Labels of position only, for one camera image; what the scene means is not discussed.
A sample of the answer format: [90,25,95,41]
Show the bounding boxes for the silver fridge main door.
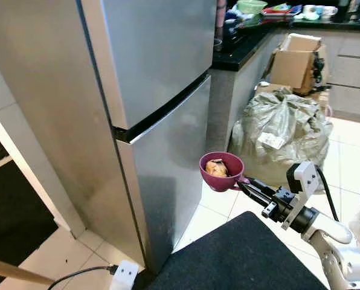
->
[115,76,213,272]

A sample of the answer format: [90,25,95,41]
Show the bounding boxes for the grey green woven sack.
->
[228,88,334,187]

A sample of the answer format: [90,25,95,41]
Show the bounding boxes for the silver fridge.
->
[0,0,217,274]

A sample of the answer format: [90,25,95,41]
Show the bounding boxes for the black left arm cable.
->
[47,265,118,290]

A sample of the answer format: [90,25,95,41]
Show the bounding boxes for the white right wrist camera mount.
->
[283,161,323,230]

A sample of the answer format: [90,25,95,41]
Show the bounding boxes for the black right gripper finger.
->
[237,182,272,211]
[245,178,283,199]

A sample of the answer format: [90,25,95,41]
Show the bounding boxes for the black floor mat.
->
[0,160,59,290]

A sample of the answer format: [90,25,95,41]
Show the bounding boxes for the silver fridge freezer door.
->
[77,0,217,131]

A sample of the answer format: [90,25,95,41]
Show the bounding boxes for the red plastic tray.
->
[266,4,303,18]

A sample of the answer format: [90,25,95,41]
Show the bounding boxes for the maroon mug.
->
[199,152,251,193]

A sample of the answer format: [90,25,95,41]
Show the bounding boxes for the pink tall tumbler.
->
[215,0,227,28]

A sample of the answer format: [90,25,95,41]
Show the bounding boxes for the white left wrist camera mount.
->
[109,260,140,290]

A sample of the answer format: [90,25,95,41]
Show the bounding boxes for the black kitchen countertop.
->
[213,21,360,73]

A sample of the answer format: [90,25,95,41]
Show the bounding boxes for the grey kitchen cabinet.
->
[205,29,360,155]

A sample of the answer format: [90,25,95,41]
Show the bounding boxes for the yellow brown potato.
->
[205,160,230,178]

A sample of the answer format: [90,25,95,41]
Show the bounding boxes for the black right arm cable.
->
[315,168,340,222]

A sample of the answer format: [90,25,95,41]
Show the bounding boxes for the green plastic bowl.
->
[236,0,269,16]

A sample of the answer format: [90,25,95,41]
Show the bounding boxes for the brown wooden stick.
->
[0,256,55,286]

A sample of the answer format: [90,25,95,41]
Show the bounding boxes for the white paper label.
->
[259,132,285,150]

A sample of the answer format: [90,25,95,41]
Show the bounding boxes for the white ceramic mug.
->
[316,5,339,19]

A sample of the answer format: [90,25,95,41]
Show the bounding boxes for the brown cardboard box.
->
[268,33,330,97]

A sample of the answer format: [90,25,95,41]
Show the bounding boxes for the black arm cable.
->
[47,265,118,290]
[315,168,340,222]

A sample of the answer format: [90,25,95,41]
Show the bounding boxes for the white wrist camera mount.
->
[109,260,140,290]
[283,161,323,230]

